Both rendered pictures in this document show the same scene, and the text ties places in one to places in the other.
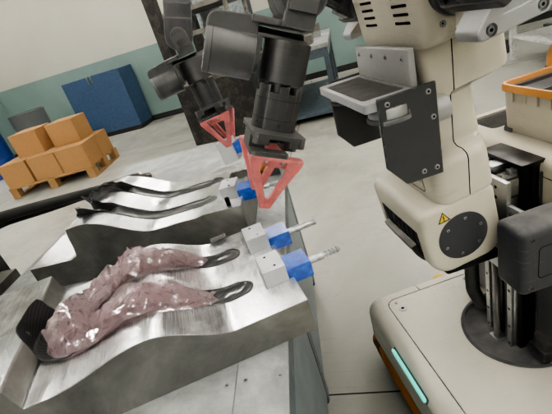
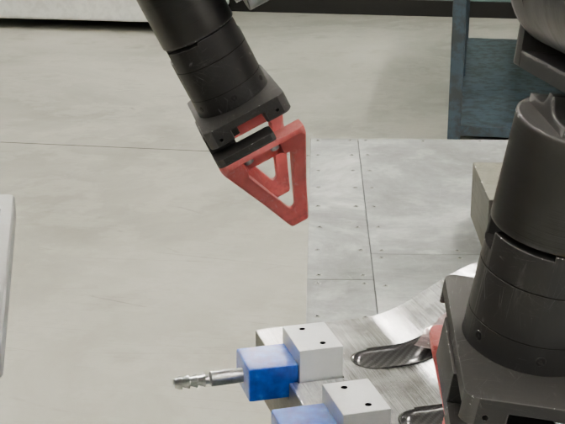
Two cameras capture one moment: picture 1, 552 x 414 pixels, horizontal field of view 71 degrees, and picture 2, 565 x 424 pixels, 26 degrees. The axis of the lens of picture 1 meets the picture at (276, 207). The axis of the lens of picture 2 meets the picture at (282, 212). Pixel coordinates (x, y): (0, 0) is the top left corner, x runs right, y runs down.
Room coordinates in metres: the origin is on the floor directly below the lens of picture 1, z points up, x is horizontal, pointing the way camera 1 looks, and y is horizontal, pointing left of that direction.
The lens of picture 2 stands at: (1.38, -0.09, 1.29)
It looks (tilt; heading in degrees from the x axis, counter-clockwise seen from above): 19 degrees down; 173
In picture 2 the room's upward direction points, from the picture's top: straight up
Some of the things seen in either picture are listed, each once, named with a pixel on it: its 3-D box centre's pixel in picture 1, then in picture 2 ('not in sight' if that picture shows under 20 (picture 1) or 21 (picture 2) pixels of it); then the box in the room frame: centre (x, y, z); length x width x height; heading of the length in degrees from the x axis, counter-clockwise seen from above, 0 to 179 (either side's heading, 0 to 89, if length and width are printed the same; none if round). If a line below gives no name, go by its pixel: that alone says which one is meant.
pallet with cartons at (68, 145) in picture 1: (56, 151); not in sight; (5.40, 2.61, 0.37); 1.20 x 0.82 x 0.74; 82
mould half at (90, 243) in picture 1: (149, 213); not in sight; (0.88, 0.30, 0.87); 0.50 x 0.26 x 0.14; 82
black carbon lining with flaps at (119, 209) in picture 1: (146, 195); not in sight; (0.86, 0.28, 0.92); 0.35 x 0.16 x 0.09; 82
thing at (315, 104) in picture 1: (307, 68); not in sight; (5.23, -0.93, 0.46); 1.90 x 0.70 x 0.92; 164
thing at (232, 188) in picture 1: (252, 188); not in sight; (0.78, 0.04, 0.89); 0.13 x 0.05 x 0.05; 80
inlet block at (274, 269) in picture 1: (301, 263); (255, 373); (0.50, -0.01, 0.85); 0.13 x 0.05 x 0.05; 99
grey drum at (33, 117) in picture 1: (39, 136); not in sight; (7.12, 3.58, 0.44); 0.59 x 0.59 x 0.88
